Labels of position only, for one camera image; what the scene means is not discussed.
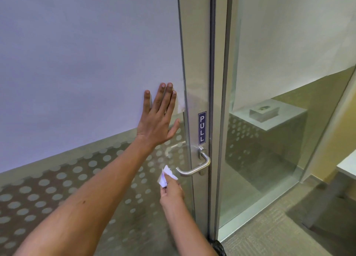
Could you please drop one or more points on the person's right forearm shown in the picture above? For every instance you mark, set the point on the person's right forearm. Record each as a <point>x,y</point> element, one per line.
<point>189,230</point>

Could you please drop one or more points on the fixed glass wall panel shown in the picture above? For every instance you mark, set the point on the fixed glass wall panel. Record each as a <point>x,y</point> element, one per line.
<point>278,69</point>

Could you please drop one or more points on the person's left hand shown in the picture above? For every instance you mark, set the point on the person's left hand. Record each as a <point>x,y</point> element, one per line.
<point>154,122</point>

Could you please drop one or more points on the white tissue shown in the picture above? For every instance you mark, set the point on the white tissue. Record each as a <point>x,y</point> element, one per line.
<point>163,178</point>

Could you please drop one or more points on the person's left little finger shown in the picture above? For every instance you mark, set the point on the person's left little finger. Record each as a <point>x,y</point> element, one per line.
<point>147,100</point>

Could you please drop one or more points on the person's right hand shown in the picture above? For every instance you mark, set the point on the person's right hand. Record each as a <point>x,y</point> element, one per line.
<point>173,193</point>

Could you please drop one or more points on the person's right thumb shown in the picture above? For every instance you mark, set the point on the person's right thumb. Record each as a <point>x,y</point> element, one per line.
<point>168,176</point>

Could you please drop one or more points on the white tissue box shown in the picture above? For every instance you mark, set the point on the white tissue box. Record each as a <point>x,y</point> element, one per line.
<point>263,111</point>

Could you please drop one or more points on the person's left thumb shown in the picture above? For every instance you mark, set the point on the person's left thumb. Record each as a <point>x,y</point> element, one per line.
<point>173,128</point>

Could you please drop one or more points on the person's left middle finger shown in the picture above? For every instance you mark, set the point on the person's left middle finger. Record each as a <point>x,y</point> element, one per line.
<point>166,96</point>

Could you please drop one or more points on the person's left forearm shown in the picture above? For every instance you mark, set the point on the person's left forearm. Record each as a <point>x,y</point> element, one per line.
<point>91,197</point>

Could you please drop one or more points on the grey metal door frame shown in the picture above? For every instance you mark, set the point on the grey metal door frame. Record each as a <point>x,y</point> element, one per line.
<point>221,97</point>

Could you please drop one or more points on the frosted dotted glass door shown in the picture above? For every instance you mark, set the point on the frosted dotted glass door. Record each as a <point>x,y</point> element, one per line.
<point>83,55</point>

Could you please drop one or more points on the blue door sign sticker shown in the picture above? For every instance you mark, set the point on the blue door sign sticker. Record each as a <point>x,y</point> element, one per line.
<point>202,128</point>

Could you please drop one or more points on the black shoe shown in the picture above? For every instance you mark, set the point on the black shoe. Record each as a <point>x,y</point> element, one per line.
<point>217,249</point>

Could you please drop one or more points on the white table top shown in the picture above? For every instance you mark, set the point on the white table top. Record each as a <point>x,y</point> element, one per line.
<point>347,162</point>

